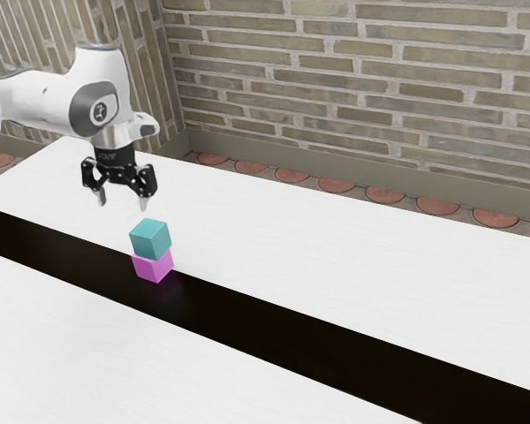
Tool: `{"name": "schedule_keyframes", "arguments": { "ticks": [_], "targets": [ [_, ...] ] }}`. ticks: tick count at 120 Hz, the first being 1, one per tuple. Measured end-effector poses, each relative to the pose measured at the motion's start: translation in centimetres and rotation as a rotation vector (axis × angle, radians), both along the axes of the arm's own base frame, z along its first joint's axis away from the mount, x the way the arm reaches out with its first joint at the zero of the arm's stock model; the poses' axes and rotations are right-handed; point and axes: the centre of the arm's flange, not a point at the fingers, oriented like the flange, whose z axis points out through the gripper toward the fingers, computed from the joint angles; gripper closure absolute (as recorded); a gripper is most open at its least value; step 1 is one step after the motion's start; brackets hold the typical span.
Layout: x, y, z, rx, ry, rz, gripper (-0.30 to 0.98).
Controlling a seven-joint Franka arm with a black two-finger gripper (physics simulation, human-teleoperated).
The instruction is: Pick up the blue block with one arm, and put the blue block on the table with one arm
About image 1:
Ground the pink block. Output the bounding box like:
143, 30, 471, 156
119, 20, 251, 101
131, 248, 175, 284

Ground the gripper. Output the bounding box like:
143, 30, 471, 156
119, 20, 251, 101
79, 144, 157, 214

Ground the teal block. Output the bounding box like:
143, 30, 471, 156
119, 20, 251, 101
128, 217, 173, 261

